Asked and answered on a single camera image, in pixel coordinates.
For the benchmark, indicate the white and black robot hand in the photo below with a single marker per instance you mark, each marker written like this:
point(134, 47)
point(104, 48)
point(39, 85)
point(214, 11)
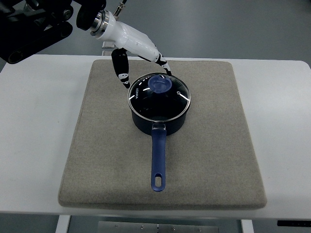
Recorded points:
point(125, 38)

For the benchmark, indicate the glass pot lid blue knob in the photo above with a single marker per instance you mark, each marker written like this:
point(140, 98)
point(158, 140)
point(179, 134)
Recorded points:
point(158, 97)

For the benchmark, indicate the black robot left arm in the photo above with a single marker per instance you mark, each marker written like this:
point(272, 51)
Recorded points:
point(38, 25)

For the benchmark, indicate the silver floor outlet plate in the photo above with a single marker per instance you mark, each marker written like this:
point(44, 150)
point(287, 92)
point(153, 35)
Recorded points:
point(107, 47)

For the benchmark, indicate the beige felt mat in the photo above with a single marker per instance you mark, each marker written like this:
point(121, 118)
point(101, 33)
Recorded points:
point(209, 163)

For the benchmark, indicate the metal plate under table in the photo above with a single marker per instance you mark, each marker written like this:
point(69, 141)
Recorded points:
point(128, 227)

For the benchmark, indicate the white table leg left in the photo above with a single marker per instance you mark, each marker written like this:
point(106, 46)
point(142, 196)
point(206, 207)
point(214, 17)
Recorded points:
point(63, 224)

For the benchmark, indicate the white table leg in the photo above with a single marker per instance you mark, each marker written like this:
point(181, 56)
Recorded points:
point(63, 224)
point(247, 226)

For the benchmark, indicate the white table leg right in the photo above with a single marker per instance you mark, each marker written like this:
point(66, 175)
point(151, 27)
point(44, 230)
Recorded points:
point(247, 226)

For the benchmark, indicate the black table control panel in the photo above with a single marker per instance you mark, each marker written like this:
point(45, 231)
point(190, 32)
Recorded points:
point(294, 223)

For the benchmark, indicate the dark blue saucepan blue handle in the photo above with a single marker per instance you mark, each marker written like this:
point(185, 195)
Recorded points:
point(158, 126)

